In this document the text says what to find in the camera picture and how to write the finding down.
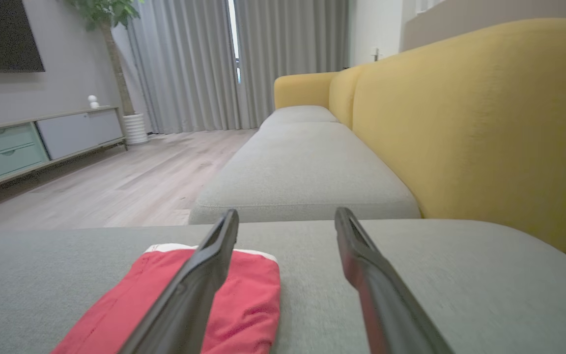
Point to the red shorts white mint trim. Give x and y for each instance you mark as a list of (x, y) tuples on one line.
[(253, 305)]

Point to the small white round device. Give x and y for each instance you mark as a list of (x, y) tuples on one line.
[(93, 102)]

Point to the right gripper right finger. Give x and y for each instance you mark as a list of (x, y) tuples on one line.
[(386, 305)]

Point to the yellow sofa armrest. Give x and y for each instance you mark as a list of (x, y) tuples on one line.
[(302, 89)]

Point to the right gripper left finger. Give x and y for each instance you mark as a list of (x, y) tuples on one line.
[(189, 305)]

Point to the grey curtain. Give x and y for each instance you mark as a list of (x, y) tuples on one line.
[(184, 64), (288, 54)]

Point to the large grey sofa seat cushion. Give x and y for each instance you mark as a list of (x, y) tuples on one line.
[(460, 285)]

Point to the small grey sofa seat cushion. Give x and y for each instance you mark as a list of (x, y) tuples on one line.
[(300, 114)]

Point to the yellow sofa back cushion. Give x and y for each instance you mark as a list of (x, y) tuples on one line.
[(484, 123), (343, 93)]

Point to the green indoor tree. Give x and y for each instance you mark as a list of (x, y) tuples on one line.
[(106, 14)]

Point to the low tv cabinet mint drawers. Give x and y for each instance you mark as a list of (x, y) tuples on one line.
[(76, 132)]

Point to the wall switch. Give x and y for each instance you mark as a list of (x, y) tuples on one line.
[(375, 54)]

